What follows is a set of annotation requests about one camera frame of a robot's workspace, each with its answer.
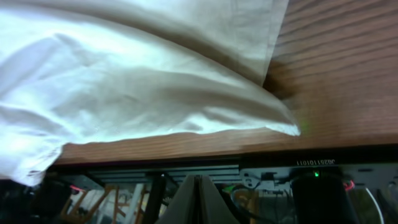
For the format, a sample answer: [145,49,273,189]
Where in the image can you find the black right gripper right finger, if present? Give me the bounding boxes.
[199,176,239,224]

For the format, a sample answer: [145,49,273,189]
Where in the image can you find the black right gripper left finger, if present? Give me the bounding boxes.
[155,175,195,224]

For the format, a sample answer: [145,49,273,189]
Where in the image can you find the beige shorts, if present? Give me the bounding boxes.
[1,1,300,186]

